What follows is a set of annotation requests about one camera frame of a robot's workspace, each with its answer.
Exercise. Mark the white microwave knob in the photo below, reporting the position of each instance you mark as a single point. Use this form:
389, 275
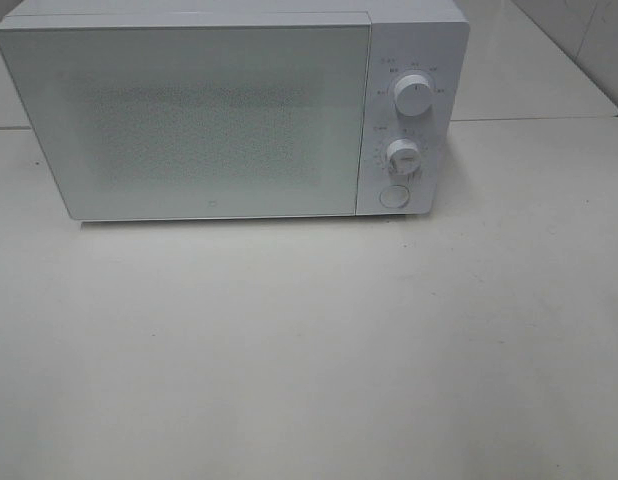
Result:
403, 157
413, 94

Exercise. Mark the white microwave door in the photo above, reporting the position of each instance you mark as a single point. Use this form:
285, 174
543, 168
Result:
142, 124

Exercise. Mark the white microwave oven body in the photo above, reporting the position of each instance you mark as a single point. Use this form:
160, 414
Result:
404, 37

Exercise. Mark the white adjacent table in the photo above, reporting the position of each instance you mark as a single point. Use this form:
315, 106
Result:
512, 70

